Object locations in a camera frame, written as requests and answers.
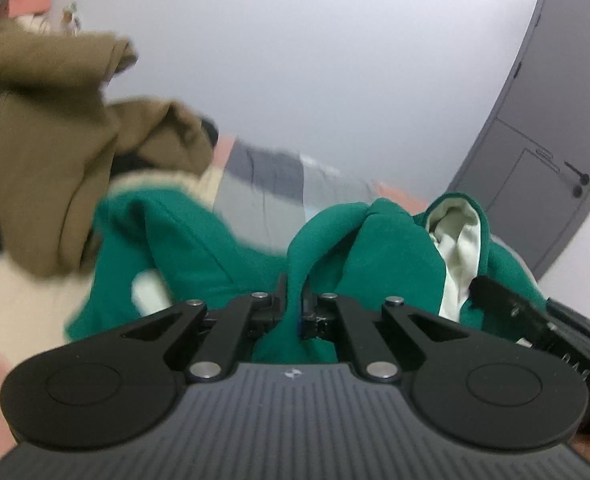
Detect green hooded sweatshirt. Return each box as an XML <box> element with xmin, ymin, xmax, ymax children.
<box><xmin>66</xmin><ymin>188</ymin><xmax>546</xmax><ymax>364</ymax></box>

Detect grey door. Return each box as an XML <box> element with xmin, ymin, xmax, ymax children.
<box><xmin>449</xmin><ymin>0</ymin><xmax>590</xmax><ymax>278</ymax></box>

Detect brown jacket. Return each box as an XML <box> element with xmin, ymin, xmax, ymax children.
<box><xmin>0</xmin><ymin>20</ymin><xmax>216</xmax><ymax>278</ymax></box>

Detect patchwork bed cover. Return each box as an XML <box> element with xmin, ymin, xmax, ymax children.
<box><xmin>0</xmin><ymin>134</ymin><xmax>542</xmax><ymax>473</ymax></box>

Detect black door handle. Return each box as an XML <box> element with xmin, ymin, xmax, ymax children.
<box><xmin>564</xmin><ymin>160</ymin><xmax>590</xmax><ymax>198</ymax></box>

